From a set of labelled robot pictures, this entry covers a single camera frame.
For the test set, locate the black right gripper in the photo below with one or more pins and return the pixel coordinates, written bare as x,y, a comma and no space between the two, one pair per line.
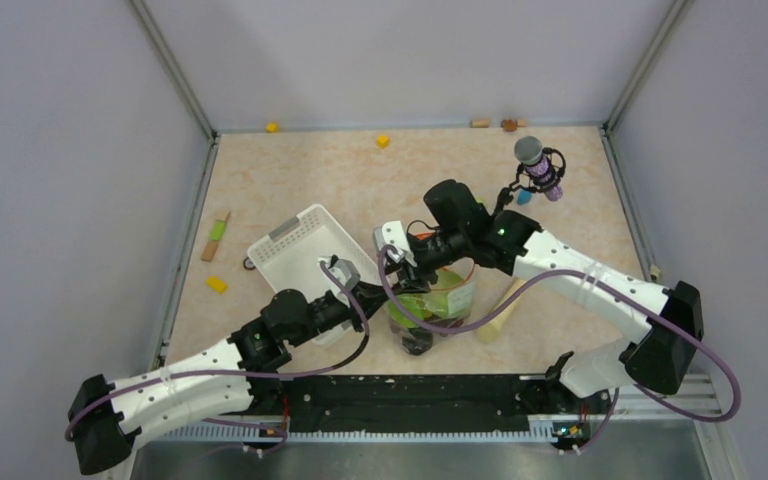
411,279

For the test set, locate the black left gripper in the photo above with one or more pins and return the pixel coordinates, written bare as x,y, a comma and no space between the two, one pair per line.
374,295

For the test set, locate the green pepper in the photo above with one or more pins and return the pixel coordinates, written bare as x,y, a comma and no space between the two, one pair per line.
421,306

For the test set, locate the pale green cabbage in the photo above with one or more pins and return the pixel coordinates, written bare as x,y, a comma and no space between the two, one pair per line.
454,292

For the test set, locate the clear zip bag orange zipper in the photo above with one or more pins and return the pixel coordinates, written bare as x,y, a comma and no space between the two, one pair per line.
454,322

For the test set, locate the white plastic basket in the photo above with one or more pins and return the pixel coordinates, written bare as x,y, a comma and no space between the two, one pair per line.
289,257

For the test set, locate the microphone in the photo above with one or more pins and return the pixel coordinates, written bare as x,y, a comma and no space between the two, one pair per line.
540,171

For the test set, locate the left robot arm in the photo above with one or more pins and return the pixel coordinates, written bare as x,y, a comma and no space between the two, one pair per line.
109,420

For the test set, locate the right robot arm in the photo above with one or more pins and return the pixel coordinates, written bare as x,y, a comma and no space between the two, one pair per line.
660,326

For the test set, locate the blue toy block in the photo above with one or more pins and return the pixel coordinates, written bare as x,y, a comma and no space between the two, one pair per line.
524,197

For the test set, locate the yellow cube on table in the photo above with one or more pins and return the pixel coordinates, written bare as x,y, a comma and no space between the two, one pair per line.
383,141

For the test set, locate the yellow block left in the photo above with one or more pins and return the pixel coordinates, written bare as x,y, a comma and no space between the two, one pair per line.
216,284

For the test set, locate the green and wood stick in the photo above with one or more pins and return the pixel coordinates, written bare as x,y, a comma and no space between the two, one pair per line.
215,235

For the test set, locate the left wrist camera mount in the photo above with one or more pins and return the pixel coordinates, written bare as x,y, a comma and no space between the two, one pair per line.
339,271

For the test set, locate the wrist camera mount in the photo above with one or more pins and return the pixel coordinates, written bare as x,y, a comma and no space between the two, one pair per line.
339,271
391,239

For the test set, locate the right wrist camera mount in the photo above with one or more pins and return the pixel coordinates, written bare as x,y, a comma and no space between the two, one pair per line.
391,239

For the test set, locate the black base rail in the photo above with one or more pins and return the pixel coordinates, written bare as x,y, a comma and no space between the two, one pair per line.
402,404

